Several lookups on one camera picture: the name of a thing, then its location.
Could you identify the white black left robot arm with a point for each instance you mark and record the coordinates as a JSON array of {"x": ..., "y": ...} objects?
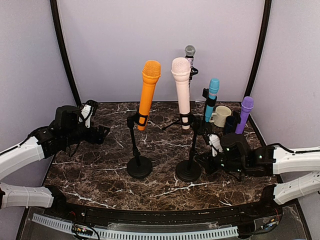
[{"x": 71, "y": 126}]

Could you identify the small circuit board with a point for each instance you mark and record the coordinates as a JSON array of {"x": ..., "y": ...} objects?
[{"x": 80, "y": 230}]

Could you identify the purple microphone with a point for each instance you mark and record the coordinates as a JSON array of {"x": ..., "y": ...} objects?
[{"x": 247, "y": 105}]

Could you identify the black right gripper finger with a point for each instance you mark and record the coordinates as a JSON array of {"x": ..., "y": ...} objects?
[
  {"x": 205, "y": 130},
  {"x": 202, "y": 159}
]

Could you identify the orange microphone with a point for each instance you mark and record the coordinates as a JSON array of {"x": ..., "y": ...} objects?
[{"x": 150, "y": 75}]

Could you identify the black enclosure frame post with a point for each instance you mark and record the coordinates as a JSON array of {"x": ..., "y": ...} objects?
[
  {"x": 259, "y": 47},
  {"x": 63, "y": 51}
]

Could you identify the black enclosure frame post right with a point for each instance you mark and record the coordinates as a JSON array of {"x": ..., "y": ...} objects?
[{"x": 259, "y": 47}]

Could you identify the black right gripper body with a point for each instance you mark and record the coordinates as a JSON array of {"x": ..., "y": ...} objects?
[{"x": 212, "y": 167}]

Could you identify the dark blue ceramic mug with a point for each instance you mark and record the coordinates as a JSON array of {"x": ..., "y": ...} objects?
[{"x": 230, "y": 124}]

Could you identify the white slotted cable duct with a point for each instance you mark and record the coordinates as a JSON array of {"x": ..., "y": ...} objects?
[{"x": 135, "y": 232}]

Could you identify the cream ceramic mug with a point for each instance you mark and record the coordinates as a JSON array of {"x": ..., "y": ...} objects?
[{"x": 219, "y": 116}]

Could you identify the light blue microphone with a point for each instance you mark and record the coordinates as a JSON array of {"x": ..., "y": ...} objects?
[{"x": 211, "y": 98}]

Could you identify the black enclosure frame post left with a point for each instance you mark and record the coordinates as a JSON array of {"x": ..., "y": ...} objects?
[{"x": 63, "y": 51}]

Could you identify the black round-base stand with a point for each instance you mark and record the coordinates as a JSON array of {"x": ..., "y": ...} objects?
[
  {"x": 139, "y": 167},
  {"x": 237, "y": 117},
  {"x": 189, "y": 170},
  {"x": 204, "y": 94}
]

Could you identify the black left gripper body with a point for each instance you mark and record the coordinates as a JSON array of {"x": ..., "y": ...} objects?
[{"x": 91, "y": 138}]

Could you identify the glitter silver microphone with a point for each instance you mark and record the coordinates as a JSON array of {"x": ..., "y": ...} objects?
[{"x": 189, "y": 55}]

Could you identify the black round-base stand, purple mic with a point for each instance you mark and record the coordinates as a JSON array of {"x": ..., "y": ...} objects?
[{"x": 237, "y": 117}]

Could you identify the black table edge rail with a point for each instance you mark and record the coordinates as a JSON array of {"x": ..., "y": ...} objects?
[{"x": 240, "y": 215}]

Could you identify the pink microphone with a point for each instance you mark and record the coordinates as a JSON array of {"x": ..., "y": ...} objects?
[{"x": 180, "y": 63}]

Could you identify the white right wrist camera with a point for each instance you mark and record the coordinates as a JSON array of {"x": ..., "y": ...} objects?
[{"x": 214, "y": 142}]

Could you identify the black round-base stand, blue mic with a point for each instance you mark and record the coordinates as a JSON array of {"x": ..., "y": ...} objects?
[{"x": 204, "y": 94}]

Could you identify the black tripod microphone stand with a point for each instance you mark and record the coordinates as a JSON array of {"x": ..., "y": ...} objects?
[{"x": 172, "y": 123}]

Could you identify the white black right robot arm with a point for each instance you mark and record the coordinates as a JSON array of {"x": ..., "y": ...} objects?
[{"x": 231, "y": 153}]

